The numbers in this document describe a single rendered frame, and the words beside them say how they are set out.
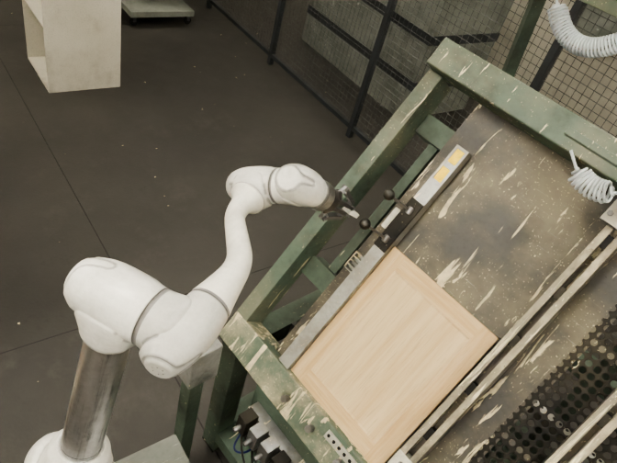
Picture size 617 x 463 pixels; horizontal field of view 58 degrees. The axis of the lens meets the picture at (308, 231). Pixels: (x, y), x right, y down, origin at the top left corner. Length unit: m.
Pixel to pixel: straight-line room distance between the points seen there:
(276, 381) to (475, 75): 1.21
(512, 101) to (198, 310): 1.14
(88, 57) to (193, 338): 4.03
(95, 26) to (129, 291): 3.87
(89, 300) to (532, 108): 1.32
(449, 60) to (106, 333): 1.33
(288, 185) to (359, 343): 0.68
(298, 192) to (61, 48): 3.65
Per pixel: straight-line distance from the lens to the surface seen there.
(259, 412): 2.06
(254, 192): 1.51
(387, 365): 1.84
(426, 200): 1.84
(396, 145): 1.97
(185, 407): 2.25
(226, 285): 1.20
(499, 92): 1.83
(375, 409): 1.87
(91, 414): 1.41
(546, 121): 1.77
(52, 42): 4.85
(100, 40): 4.94
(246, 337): 2.06
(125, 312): 1.15
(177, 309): 1.14
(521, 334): 1.72
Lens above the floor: 2.50
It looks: 40 degrees down
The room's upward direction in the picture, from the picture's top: 17 degrees clockwise
